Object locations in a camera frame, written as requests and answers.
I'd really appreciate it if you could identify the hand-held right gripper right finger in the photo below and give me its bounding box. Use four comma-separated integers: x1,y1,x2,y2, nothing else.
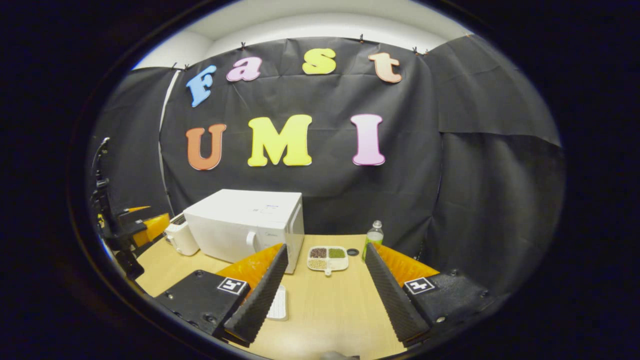
364,242,501,348

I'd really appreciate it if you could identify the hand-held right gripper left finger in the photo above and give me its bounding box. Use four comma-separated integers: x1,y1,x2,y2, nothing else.
155,243,290,348

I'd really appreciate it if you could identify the white microwave oven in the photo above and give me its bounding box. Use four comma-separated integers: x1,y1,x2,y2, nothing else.
183,189,305,275

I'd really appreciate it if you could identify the small white rectangular tray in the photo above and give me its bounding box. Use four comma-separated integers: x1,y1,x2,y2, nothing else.
266,284,289,321

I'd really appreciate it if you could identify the white toaster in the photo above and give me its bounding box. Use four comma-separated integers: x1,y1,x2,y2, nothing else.
164,213,201,257

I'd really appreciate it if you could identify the green label drink bottle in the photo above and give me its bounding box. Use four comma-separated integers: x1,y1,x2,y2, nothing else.
362,220,385,261

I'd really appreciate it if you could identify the divided white dish of grains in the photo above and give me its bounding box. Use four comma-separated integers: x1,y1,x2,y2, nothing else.
307,245,349,277

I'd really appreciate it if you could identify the black backdrop cloth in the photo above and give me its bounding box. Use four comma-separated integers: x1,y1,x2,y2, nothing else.
90,34,566,296

